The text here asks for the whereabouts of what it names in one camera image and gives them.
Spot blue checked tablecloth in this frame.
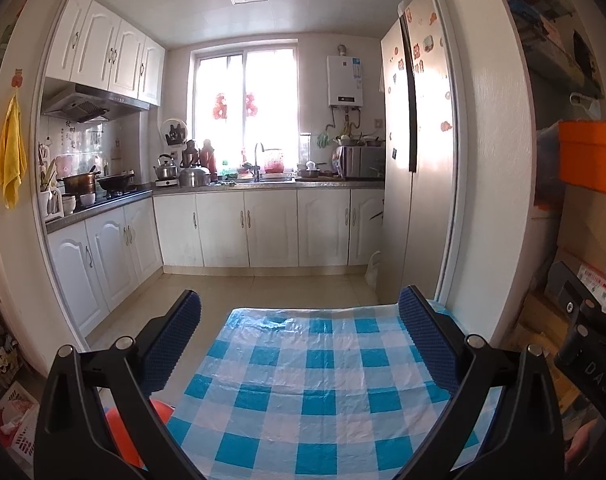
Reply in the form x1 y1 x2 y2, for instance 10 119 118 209
158 304 449 479

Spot cream kitchen cabinets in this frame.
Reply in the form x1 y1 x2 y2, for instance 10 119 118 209
46 182 383 336

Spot copper cooking pot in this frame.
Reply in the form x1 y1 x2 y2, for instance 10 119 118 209
61 171 100 195

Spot brown cardboard boxes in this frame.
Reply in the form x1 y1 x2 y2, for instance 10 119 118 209
512 184 606 411

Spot white upper wall cabinets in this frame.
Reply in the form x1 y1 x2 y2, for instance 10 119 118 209
46 0 165 106

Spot orange storage box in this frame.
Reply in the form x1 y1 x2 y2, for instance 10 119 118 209
559 120 606 194

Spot steel range hood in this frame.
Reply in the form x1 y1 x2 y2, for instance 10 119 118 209
40 84 151 124

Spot black wok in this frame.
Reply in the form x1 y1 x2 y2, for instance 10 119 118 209
97 170 135 196

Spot silver microwave oven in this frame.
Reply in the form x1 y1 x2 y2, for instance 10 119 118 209
332 145 385 180

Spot orange plastic bucket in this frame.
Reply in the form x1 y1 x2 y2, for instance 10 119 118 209
104 398 177 468

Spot yellow hanging cloth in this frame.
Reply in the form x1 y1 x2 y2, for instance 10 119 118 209
0 92 27 209

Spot white red basket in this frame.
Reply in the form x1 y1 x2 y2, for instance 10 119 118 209
0 382 40 470

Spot kitchen window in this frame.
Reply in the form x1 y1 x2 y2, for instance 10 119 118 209
189 42 300 174

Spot white refrigerator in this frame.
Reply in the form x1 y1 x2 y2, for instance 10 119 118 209
376 0 455 304

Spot white gas water heater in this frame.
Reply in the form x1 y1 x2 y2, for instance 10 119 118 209
327 55 364 108

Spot steel kettle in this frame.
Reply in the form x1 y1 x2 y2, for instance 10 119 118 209
154 154 178 181

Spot operator right hand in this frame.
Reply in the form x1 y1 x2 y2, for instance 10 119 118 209
565 417 606 470

